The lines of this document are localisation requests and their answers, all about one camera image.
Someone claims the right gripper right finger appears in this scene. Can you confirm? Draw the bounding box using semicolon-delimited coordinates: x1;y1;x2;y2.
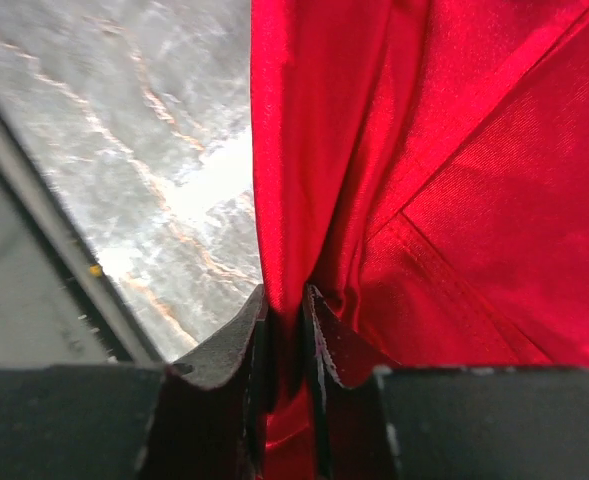
301;285;400;479

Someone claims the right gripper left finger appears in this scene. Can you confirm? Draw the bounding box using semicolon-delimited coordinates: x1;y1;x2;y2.
139;286;273;479

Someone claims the red cloth napkin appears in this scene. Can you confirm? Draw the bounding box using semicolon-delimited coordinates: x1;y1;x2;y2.
250;1;589;479

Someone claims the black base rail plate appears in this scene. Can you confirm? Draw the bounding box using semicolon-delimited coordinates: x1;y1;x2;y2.
0;112;162;365

